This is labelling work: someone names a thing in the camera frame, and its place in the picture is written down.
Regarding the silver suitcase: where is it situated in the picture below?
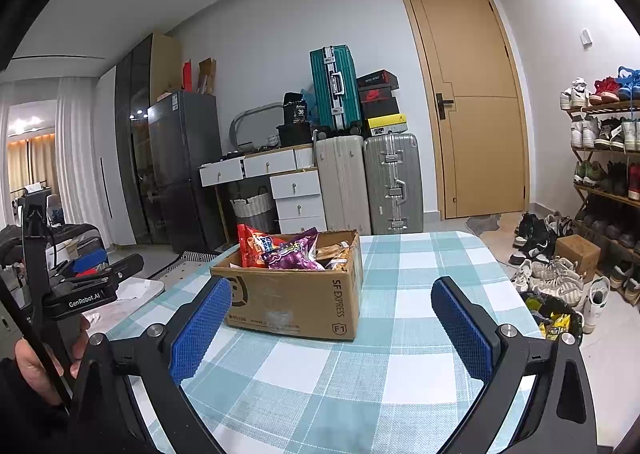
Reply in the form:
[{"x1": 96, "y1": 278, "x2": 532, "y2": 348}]
[{"x1": 363, "y1": 132, "x2": 424, "y2": 235}]

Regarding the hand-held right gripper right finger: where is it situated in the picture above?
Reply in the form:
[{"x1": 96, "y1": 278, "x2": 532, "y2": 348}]
[{"x1": 431, "y1": 276, "x2": 598, "y2": 454}]

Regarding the person's left hand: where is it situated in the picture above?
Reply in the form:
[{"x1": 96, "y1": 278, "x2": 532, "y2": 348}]
[{"x1": 14, "y1": 314, "x2": 92, "y2": 407}]

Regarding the pile of sneakers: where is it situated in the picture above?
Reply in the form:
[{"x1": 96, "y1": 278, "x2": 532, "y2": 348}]
[{"x1": 509, "y1": 211, "x2": 611, "y2": 335}]

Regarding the black yellow plastic bag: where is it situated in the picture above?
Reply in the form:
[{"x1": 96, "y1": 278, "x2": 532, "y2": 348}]
[{"x1": 520, "y1": 291, "x2": 583, "y2": 342}]

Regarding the orange snack packet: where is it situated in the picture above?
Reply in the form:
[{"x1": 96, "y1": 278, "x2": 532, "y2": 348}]
[{"x1": 317, "y1": 243, "x2": 358, "y2": 271}]

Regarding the teal suitcase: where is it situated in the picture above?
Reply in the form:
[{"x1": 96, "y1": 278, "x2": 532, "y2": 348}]
[{"x1": 309, "y1": 45, "x2": 364, "y2": 132}]

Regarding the shoe rack with shoes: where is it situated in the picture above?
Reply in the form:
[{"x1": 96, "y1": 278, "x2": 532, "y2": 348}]
[{"x1": 559, "y1": 66, "x2": 640, "y2": 305}]

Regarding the grey oval frame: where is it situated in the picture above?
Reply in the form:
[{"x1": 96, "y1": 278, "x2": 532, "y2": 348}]
[{"x1": 230, "y1": 103, "x2": 286, "y2": 145}]

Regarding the grey door mat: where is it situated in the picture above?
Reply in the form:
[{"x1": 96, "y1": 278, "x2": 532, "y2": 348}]
[{"x1": 465, "y1": 214, "x2": 502, "y2": 234}]

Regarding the woven laundry basket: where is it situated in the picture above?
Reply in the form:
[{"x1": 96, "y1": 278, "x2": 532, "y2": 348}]
[{"x1": 230, "y1": 186, "x2": 276, "y2": 235}]

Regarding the plain black shoe box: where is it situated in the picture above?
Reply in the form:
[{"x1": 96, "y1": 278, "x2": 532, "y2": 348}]
[{"x1": 361, "y1": 100, "x2": 401, "y2": 119}]

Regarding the wooden shoe rack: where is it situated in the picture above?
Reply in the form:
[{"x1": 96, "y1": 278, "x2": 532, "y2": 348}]
[{"x1": 567, "y1": 99, "x2": 640, "y2": 305}]

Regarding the purple candy bag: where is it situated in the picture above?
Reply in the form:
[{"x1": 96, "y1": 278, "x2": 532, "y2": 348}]
[{"x1": 262, "y1": 228, "x2": 326, "y2": 271}]

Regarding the black printed bag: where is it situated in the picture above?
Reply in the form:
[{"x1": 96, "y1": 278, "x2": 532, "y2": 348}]
[{"x1": 282, "y1": 92, "x2": 307, "y2": 125}]

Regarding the brown paper bag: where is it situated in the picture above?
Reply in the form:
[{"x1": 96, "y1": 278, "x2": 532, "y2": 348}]
[{"x1": 197, "y1": 57, "x2": 217, "y2": 95}]

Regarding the brown cardboard box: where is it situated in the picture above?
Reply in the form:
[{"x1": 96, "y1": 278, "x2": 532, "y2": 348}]
[{"x1": 210, "y1": 229, "x2": 364, "y2": 341}]

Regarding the white marble side table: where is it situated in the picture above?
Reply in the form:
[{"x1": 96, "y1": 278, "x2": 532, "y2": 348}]
[{"x1": 82, "y1": 276, "x2": 166, "y2": 330}]

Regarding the dark glass cabinet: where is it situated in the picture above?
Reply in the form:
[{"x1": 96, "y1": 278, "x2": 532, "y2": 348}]
[{"x1": 114, "y1": 33, "x2": 153, "y2": 245}]

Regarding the person's left forearm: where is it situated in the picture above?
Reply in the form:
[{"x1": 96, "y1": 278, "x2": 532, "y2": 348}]
[{"x1": 0, "y1": 359, "x2": 86, "y2": 454}]

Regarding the beige suitcase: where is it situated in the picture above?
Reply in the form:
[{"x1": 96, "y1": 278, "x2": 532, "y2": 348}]
[{"x1": 314, "y1": 134, "x2": 372, "y2": 236}]

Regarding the grey refrigerator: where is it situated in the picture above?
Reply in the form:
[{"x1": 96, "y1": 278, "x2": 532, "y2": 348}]
[{"x1": 146, "y1": 90, "x2": 227, "y2": 255}]

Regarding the tan wooden door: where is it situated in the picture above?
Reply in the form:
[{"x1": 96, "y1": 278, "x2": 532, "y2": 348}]
[{"x1": 399, "y1": 0, "x2": 531, "y2": 221}]

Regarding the black storage box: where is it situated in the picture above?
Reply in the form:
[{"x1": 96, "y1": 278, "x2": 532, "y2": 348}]
[{"x1": 276, "y1": 123, "x2": 313, "y2": 146}]

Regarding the patterned rug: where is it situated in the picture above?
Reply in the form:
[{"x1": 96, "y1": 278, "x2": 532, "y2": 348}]
[{"x1": 147, "y1": 250, "x2": 236, "y2": 280}]

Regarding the black printed shoe box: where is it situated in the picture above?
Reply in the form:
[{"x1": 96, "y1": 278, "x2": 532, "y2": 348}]
[{"x1": 356, "y1": 70, "x2": 398, "y2": 91}]

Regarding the tan tall cabinet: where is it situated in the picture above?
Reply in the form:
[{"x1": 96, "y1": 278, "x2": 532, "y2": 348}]
[{"x1": 150, "y1": 31, "x2": 183, "y2": 102}]

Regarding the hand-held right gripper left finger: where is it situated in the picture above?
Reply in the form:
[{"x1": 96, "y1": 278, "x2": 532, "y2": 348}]
[{"x1": 67, "y1": 276, "x2": 233, "y2": 454}]

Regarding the small cardboard box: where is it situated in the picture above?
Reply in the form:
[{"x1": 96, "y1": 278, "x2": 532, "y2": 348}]
[{"x1": 555, "y1": 234, "x2": 601, "y2": 282}]

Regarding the red chips bag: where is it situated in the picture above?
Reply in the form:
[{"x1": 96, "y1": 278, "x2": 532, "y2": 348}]
[{"x1": 236, "y1": 224, "x2": 288, "y2": 269}]

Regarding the white drawer desk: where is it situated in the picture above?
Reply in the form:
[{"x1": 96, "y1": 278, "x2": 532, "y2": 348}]
[{"x1": 199, "y1": 146, "x2": 328, "y2": 235}]

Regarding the white wardrobe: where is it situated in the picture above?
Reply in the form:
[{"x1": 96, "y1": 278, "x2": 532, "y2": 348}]
[{"x1": 95, "y1": 66, "x2": 138, "y2": 247}]

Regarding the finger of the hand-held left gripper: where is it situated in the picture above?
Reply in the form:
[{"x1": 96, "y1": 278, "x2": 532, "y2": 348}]
[
  {"x1": 60, "y1": 254, "x2": 145, "y2": 287},
  {"x1": 70, "y1": 248, "x2": 110, "y2": 276}
]

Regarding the white curtain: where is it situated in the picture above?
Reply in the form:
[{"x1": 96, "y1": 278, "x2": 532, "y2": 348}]
[{"x1": 55, "y1": 76, "x2": 101, "y2": 235}]

